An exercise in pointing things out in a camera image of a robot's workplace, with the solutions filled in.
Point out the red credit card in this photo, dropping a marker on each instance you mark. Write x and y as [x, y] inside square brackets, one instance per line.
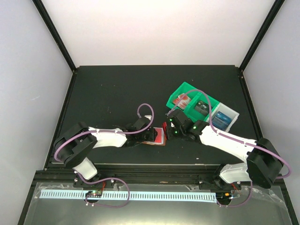
[160, 138]

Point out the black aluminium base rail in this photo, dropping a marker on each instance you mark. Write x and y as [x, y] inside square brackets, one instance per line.
[199, 175]

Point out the red card stack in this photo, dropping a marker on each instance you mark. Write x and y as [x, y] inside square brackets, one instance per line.
[182, 101]

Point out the left black frame post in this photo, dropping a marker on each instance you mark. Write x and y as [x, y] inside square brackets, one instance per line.
[54, 33]

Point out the left circuit board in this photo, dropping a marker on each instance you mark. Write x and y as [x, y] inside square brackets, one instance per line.
[94, 194]

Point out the circuit board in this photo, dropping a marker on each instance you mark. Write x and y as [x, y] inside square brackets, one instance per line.
[228, 195]
[94, 194]

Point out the right circuit board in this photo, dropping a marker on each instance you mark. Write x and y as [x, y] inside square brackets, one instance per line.
[228, 195]

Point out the blue card stack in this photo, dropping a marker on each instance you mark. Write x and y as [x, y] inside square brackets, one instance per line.
[221, 121]

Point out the black card stack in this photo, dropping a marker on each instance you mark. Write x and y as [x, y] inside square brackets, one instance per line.
[202, 108]

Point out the right black frame post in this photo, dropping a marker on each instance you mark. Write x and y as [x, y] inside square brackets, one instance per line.
[274, 10]

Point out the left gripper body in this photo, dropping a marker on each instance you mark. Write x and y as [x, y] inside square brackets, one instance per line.
[147, 138]

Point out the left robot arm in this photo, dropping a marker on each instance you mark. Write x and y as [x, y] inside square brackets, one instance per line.
[73, 147]

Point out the green bin with black cards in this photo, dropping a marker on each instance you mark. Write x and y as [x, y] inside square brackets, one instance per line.
[191, 112]

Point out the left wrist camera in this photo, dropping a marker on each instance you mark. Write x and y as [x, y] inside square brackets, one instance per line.
[148, 117]

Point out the green bin with red cards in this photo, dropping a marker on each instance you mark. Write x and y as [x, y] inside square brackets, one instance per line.
[183, 88]

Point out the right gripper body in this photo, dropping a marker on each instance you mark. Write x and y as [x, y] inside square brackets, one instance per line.
[171, 135]

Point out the brown leather card holder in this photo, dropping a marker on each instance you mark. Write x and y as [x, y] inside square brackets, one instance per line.
[157, 144]

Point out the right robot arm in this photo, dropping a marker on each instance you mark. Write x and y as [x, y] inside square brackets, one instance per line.
[260, 160]

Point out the black frame post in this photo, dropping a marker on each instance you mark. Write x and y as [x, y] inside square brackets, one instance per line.
[54, 33]
[274, 10]

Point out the white slotted cable duct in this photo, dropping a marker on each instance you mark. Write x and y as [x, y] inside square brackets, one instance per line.
[131, 196]

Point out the white bin with blue cards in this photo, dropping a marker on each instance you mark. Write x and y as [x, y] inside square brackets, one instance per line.
[227, 111]

